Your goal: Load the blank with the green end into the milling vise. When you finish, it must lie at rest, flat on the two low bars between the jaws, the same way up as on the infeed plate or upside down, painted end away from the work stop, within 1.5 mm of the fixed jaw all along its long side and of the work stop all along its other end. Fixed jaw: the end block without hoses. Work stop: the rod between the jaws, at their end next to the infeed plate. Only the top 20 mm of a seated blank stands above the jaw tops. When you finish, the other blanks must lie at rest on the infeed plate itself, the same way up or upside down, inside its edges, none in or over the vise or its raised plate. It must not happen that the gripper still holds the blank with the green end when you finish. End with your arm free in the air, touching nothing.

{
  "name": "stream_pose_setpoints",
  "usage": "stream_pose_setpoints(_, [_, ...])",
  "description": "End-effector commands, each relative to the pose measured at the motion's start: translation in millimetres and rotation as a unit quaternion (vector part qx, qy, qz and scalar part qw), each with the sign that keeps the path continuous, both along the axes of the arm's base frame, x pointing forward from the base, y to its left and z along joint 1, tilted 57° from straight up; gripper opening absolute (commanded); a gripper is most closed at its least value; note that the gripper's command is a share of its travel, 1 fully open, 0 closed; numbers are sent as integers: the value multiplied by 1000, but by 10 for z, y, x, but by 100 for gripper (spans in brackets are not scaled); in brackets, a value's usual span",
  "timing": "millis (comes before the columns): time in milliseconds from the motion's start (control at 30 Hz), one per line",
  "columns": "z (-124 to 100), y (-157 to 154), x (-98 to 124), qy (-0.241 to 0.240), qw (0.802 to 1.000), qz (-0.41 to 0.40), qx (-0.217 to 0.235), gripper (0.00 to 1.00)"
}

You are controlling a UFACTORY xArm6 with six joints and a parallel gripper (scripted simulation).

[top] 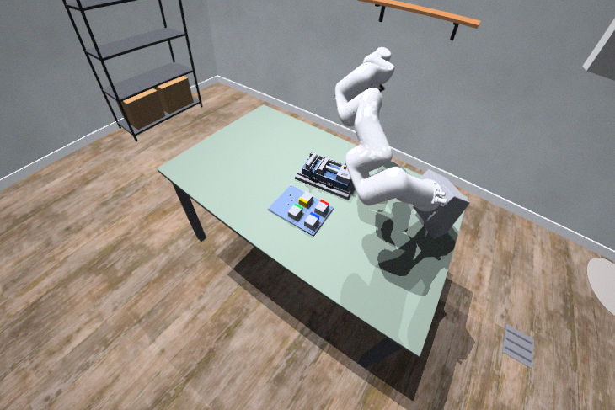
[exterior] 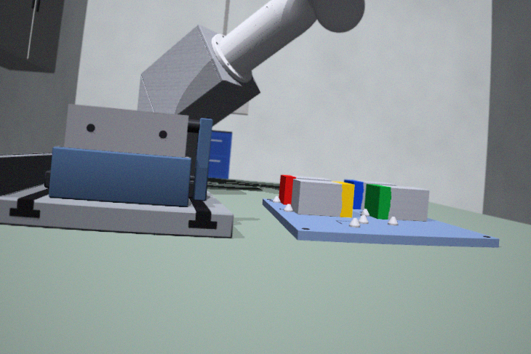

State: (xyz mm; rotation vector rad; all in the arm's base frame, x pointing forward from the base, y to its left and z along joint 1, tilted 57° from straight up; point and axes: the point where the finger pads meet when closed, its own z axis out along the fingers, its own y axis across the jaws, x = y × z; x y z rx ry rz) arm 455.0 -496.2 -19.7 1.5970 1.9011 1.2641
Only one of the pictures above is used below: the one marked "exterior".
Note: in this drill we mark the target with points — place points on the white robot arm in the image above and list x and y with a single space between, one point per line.
275 25

